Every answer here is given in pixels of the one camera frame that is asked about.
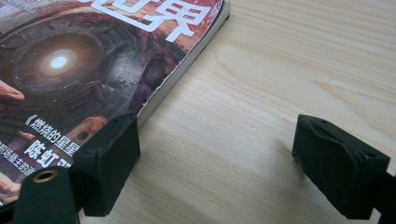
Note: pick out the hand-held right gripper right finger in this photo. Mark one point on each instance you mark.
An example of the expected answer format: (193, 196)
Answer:
(339, 168)

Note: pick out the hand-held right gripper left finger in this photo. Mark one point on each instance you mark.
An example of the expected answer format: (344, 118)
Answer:
(107, 165)

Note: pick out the book with dark illustrated cover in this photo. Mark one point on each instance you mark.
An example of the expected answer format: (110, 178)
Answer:
(77, 81)

